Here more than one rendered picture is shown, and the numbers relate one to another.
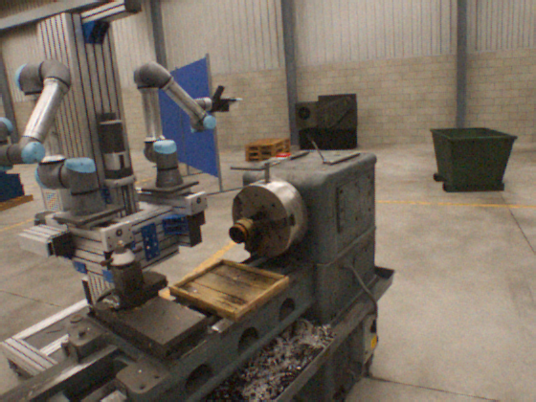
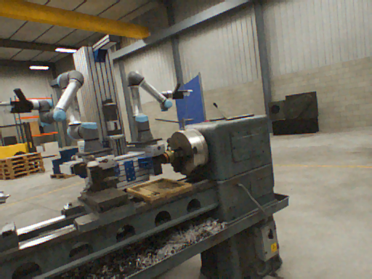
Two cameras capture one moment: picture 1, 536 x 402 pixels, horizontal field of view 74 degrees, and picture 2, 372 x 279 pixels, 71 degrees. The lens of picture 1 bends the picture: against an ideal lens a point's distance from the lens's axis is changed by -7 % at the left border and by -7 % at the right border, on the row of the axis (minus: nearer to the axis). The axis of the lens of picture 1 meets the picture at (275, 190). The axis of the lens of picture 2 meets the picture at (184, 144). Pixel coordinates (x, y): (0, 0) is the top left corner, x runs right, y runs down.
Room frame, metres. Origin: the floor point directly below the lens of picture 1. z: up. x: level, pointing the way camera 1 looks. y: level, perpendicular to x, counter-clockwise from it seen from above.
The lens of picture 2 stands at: (-0.23, -0.51, 1.34)
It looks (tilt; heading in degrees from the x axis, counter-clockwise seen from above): 6 degrees down; 17
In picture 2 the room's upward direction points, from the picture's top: 8 degrees counter-clockwise
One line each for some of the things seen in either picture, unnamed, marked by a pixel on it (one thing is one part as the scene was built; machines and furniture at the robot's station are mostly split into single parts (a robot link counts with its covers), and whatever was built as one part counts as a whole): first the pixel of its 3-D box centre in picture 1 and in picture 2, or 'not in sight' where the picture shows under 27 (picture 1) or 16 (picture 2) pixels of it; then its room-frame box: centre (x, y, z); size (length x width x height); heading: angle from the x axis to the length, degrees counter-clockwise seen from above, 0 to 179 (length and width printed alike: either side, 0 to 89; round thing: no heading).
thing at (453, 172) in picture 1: (467, 159); not in sight; (5.68, -3.09, 0.43); 1.34 x 0.94 x 0.85; 168
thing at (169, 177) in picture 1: (168, 175); (144, 134); (1.97, 0.56, 1.21); 0.15 x 0.15 x 0.10
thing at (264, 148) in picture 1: (268, 148); not in sight; (9.85, 0.08, 0.22); 1.25 x 0.86 x 0.44; 159
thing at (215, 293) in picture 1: (228, 286); (158, 189); (1.32, 0.21, 0.89); 0.36 x 0.30 x 0.04; 52
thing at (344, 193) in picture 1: (314, 197); (225, 144); (1.85, -0.19, 1.06); 0.59 x 0.48 x 0.39; 142
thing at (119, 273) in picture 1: (127, 274); (96, 174); (1.08, 0.49, 1.07); 0.07 x 0.07 x 0.10; 52
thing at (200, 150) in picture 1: (182, 122); (188, 118); (8.24, 1.88, 1.18); 4.12 x 0.80 x 2.35; 28
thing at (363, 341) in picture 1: (365, 324); (262, 231); (1.68, -0.41, 0.41); 0.34 x 0.17 x 0.82; 142
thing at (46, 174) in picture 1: (46, 127); (73, 106); (1.58, 0.95, 1.54); 0.15 x 0.12 x 0.55; 79
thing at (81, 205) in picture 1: (86, 200); (92, 144); (1.55, 0.82, 1.21); 0.15 x 0.15 x 0.10
